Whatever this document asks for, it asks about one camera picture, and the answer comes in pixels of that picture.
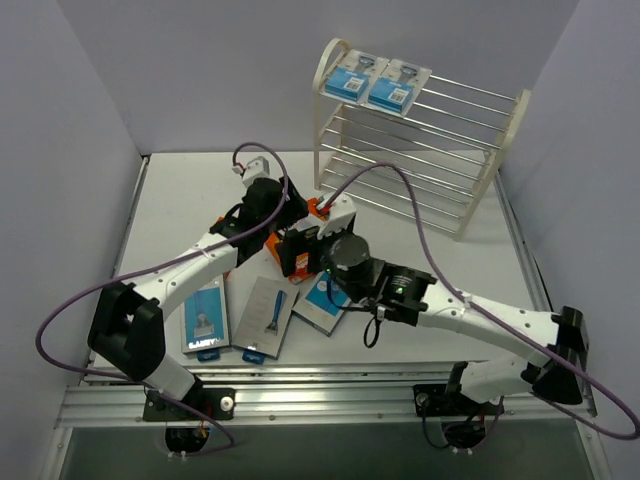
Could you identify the orange Gillette Fusion5 box right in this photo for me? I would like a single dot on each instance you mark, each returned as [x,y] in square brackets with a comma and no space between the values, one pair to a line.
[312,204]

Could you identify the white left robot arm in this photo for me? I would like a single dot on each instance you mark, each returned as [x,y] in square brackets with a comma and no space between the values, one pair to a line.
[128,325]

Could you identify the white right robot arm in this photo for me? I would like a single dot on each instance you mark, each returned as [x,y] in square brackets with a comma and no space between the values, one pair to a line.
[547,350]

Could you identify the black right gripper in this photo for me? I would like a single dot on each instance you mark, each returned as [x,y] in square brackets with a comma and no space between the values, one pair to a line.
[288,251]

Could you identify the orange Gillette Fusion5 box middle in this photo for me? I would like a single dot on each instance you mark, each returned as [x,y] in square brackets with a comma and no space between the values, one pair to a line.
[291,251]

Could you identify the clear Gillette blister pack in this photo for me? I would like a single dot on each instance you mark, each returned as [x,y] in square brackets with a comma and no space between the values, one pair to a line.
[398,86]
[352,78]

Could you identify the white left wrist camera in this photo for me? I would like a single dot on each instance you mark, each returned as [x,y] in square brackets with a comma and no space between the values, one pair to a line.
[255,169]

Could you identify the grey Harry's box blue razor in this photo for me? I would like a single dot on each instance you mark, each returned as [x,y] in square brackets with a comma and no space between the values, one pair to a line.
[264,322]

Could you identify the cream metal-rod shelf rack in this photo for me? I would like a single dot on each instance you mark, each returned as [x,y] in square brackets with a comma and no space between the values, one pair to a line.
[437,162]

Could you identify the orange gillette fusion5 box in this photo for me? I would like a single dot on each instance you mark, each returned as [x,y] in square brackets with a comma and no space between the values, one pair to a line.
[291,251]
[312,204]

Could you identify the aluminium mounting rail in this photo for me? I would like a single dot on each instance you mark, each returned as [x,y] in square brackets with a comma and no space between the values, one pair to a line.
[344,394]

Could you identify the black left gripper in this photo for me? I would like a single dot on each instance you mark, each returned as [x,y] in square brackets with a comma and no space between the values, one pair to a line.
[292,203]

